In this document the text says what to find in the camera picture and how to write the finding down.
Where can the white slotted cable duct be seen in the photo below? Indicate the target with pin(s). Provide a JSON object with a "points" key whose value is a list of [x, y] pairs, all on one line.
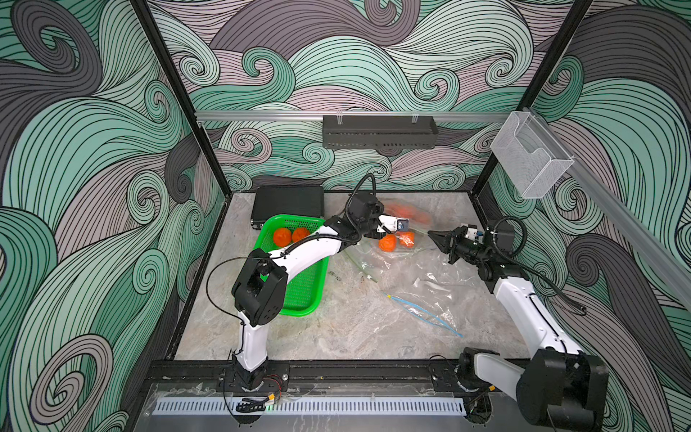
{"points": [[386, 406]]}

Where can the orange fruit taken out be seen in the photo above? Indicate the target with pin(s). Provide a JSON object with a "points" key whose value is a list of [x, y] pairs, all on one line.
{"points": [[282, 237]]}

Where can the green plastic basket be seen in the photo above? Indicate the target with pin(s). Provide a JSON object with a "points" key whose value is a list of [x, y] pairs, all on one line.
{"points": [[304, 292]]}

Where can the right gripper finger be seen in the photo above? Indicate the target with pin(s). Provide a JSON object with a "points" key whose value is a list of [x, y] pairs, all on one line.
{"points": [[442, 236], [446, 246]]}

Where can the blue-zip bag of oranges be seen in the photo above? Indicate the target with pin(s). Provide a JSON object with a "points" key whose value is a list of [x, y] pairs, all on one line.
{"points": [[429, 301]]}

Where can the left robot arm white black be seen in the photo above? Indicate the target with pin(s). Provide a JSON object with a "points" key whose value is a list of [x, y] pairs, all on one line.
{"points": [[260, 288]]}

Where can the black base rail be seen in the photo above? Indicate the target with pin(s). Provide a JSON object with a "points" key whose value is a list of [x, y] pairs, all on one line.
{"points": [[300, 376]]}

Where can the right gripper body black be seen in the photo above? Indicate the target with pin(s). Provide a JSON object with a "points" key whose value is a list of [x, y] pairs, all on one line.
{"points": [[468, 249]]}

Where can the aluminium wall rail right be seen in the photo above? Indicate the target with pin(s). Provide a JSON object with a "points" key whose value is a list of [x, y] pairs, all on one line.
{"points": [[595, 171]]}

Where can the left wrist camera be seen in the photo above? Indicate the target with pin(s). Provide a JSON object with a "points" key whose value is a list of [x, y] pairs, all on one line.
{"points": [[397, 222]]}

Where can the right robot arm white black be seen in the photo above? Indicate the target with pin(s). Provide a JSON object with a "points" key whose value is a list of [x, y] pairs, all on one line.
{"points": [[559, 386]]}

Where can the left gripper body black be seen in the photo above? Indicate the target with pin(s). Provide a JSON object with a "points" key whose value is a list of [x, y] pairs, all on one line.
{"points": [[368, 229]]}

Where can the aluminium wall rail back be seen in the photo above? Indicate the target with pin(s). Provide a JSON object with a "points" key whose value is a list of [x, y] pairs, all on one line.
{"points": [[317, 116]]}

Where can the green-zip bag of oranges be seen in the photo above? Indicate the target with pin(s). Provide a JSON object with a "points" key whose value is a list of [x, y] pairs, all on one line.
{"points": [[379, 259]]}

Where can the clear acrylic wall holder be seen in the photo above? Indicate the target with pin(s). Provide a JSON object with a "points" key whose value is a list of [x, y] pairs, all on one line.
{"points": [[530, 154]]}

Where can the black hard case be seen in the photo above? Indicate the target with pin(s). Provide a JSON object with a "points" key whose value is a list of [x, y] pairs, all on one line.
{"points": [[271, 201]]}

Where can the black wall tray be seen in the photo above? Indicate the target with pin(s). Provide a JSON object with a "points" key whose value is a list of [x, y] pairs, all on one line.
{"points": [[379, 133]]}

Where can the aluminium wall rail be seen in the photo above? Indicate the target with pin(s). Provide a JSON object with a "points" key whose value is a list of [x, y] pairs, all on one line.
{"points": [[317, 116], [595, 171]]}

